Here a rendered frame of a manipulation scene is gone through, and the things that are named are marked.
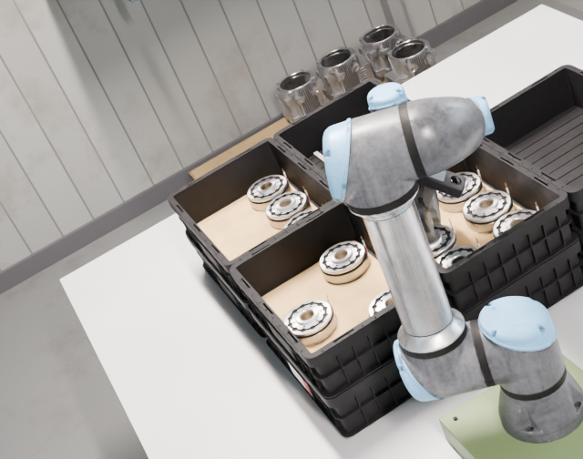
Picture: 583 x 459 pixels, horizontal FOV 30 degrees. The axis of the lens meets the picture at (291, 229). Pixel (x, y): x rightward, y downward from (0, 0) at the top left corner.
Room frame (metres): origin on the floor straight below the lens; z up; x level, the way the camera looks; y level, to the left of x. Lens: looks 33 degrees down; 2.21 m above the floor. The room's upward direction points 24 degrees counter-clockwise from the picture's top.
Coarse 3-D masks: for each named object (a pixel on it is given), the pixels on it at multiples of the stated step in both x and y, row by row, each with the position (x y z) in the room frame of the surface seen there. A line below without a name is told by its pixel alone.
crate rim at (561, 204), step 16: (480, 144) 1.96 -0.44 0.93; (512, 160) 1.85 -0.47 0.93; (528, 176) 1.78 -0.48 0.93; (560, 192) 1.69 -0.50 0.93; (544, 208) 1.67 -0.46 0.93; (560, 208) 1.66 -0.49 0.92; (528, 224) 1.64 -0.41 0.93; (496, 240) 1.63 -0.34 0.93; (512, 240) 1.64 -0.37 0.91; (480, 256) 1.62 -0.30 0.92; (448, 272) 1.61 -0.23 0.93; (464, 272) 1.61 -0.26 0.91
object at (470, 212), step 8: (488, 192) 1.88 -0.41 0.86; (496, 192) 1.87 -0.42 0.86; (504, 192) 1.86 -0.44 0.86; (472, 200) 1.88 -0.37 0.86; (504, 200) 1.84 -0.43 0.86; (464, 208) 1.87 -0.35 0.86; (472, 208) 1.85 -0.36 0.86; (496, 208) 1.82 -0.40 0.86; (504, 208) 1.81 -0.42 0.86; (472, 216) 1.83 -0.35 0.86; (480, 216) 1.82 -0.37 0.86; (488, 216) 1.81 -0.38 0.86; (496, 216) 1.79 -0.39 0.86
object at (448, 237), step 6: (438, 228) 1.84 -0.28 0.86; (444, 228) 1.83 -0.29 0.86; (450, 228) 1.82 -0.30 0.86; (444, 234) 1.81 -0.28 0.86; (450, 234) 1.80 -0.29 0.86; (444, 240) 1.79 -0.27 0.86; (450, 240) 1.78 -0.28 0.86; (438, 246) 1.78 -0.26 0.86; (444, 246) 1.78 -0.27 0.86; (450, 246) 1.77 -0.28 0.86; (432, 252) 1.77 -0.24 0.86; (438, 252) 1.76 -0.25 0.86
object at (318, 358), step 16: (336, 208) 1.97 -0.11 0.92; (304, 224) 1.95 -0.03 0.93; (272, 240) 1.95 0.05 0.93; (256, 256) 1.93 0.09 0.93; (256, 304) 1.78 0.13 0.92; (272, 320) 1.69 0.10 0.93; (368, 320) 1.57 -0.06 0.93; (384, 320) 1.57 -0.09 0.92; (288, 336) 1.63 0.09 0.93; (352, 336) 1.56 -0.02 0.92; (304, 352) 1.56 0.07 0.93; (320, 352) 1.55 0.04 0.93; (336, 352) 1.55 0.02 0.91
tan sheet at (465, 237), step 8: (440, 208) 1.95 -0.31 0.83; (520, 208) 1.83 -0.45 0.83; (448, 216) 1.91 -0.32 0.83; (456, 216) 1.89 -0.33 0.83; (448, 224) 1.88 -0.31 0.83; (456, 224) 1.87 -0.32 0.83; (464, 224) 1.86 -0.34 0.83; (456, 232) 1.84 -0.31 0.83; (464, 232) 1.83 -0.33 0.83; (472, 232) 1.82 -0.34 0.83; (480, 232) 1.81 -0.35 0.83; (488, 232) 1.80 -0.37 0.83; (464, 240) 1.81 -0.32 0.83; (472, 240) 1.79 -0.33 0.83; (480, 240) 1.78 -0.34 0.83; (488, 240) 1.77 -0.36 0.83
